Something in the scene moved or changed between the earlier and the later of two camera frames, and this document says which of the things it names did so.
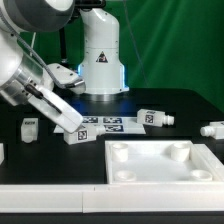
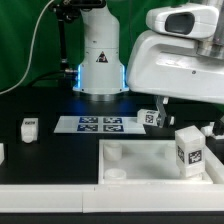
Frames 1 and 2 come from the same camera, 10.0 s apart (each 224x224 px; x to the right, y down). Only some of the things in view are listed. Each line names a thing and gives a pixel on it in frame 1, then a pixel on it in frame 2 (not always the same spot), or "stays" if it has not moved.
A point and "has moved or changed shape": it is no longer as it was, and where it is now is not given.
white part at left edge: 2,154 stays
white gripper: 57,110 to 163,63
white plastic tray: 161,162 has moved or changed shape
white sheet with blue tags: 112,125 stays
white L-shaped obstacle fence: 104,198 stays
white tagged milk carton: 85,133 to 190,151
